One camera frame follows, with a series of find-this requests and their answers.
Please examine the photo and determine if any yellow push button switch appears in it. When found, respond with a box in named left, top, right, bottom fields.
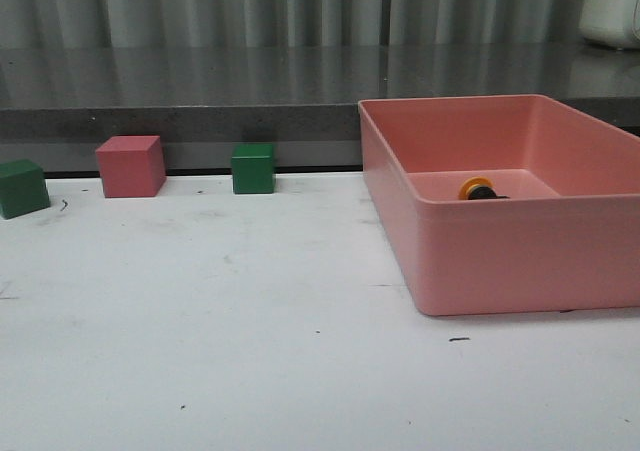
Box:
left=458, top=176, right=508, bottom=201

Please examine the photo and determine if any green cube block centre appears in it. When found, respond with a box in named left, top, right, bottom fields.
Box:
left=231, top=143, right=275, bottom=194

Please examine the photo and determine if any green cube block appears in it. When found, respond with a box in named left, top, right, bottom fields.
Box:
left=1, top=159, right=51, bottom=219
left=231, top=143, right=275, bottom=194

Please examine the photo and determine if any pink cube block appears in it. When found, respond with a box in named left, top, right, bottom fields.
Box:
left=95, top=135, right=166, bottom=198

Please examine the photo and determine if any pink plastic bin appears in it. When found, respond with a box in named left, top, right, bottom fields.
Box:
left=359, top=95, right=639, bottom=316

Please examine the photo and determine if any dark grey countertop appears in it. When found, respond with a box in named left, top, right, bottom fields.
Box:
left=1, top=43, right=639, bottom=144

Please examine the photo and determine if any green cube block left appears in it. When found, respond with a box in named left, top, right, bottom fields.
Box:
left=1, top=159, right=51, bottom=219

